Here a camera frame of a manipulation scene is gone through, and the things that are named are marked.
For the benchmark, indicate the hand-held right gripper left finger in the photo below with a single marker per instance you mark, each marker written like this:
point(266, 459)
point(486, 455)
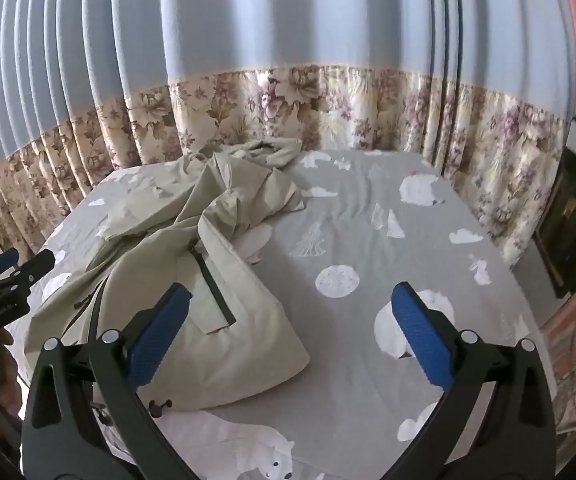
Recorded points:
point(160, 332)

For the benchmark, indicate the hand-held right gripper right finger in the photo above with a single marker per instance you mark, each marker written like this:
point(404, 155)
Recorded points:
point(420, 335)

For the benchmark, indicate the beige jacket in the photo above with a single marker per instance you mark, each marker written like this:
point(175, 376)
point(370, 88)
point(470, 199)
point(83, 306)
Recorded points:
point(248, 340)

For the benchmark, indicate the grey printed bed sheet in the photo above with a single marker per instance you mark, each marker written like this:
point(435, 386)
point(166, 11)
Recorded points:
point(348, 230)

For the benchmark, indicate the black cabinet with devices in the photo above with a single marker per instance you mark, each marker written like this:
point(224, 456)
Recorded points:
point(575, 220)

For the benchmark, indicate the blue curtain with floral border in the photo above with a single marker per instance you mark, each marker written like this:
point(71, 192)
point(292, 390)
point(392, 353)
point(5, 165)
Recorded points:
point(268, 20)

